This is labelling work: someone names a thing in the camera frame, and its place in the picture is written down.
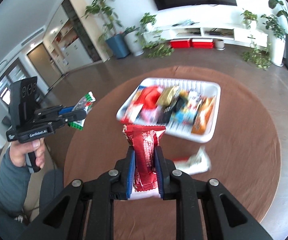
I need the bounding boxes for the green edged dried fruit bag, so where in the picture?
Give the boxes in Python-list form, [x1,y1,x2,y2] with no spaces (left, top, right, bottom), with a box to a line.
[68,92,96,131]

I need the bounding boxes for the red foil snack packet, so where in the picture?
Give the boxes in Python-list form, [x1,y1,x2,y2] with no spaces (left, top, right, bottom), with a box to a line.
[123,124,165,192]

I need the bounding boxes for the blue cartoon snack bag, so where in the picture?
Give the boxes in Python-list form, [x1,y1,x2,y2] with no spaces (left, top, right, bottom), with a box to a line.
[170,105,198,125]

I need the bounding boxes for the black snack bag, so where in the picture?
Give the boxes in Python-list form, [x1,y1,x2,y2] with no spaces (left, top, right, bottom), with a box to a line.
[157,96,187,125]

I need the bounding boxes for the gold foil snack packet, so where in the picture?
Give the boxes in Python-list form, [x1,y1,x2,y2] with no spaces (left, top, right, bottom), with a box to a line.
[156,86,180,106]

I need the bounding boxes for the red chip bag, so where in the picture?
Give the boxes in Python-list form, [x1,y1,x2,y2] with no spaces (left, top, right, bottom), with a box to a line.
[137,86,163,110]

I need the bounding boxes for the white long snack bag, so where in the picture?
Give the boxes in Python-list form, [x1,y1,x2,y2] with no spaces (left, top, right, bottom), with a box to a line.
[173,146,212,175]

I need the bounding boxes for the pink snack packet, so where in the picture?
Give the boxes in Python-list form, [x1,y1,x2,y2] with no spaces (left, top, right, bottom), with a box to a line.
[140,109,160,124]

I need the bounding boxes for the grey sleeved left forearm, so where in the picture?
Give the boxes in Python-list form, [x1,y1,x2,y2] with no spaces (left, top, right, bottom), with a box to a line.
[0,150,31,217]

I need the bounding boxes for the person's left hand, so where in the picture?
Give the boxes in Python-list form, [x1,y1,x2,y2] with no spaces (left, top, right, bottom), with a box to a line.
[9,138,45,168]

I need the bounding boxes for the blue bread snack packet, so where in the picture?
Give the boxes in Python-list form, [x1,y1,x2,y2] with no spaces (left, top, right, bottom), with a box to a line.
[121,86,145,124]

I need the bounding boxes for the wooden door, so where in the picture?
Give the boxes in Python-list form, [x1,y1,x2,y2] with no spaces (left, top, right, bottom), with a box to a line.
[27,43,62,90]

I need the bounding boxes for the orange snack packet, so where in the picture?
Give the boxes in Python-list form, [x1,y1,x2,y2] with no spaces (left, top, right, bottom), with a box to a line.
[191,96,216,135]

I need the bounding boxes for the white plastic tray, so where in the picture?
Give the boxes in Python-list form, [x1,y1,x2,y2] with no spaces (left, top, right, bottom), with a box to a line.
[116,77,221,143]

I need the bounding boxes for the grey upholstered seat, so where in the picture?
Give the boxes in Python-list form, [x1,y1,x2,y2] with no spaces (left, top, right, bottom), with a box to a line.
[39,169,64,212]

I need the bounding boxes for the built-in cabinet shelving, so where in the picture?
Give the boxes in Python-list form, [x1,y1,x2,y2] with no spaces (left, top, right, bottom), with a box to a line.
[43,0,110,74]

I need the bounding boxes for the tall plant blue pot left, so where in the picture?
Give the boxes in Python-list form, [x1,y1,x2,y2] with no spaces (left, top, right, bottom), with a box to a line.
[84,0,130,59]

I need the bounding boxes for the plant in white ribbed pot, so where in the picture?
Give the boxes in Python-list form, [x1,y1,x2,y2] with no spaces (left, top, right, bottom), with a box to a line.
[123,25,144,56]

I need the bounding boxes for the trailing plant on console left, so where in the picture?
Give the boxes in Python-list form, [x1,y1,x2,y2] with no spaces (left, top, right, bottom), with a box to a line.
[136,12,174,59]

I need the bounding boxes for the trailing plant on console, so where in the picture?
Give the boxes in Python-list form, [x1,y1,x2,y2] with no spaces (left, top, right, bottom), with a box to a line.
[136,12,174,59]
[241,10,271,70]

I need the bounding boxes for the left red storage box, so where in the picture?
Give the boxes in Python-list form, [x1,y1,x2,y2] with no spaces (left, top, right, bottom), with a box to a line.
[170,38,191,49]

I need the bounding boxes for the red storage box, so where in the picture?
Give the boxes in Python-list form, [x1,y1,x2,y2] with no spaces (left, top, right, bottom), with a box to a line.
[170,38,191,49]
[191,38,214,49]

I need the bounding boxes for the right red storage box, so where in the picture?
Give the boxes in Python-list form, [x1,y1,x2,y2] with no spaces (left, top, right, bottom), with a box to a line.
[191,38,214,49]

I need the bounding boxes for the small round beige pot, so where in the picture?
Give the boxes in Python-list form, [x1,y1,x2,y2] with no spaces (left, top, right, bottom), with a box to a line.
[213,39,225,51]

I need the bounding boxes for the white TV console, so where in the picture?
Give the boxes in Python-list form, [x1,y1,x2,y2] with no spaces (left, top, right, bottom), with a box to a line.
[155,23,268,48]

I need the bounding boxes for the trailing plant on console right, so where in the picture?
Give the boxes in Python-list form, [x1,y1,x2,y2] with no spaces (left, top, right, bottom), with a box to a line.
[241,10,271,70]

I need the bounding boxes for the plant in tall white pot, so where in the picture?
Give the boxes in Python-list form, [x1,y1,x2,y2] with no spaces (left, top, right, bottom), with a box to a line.
[260,14,286,67]

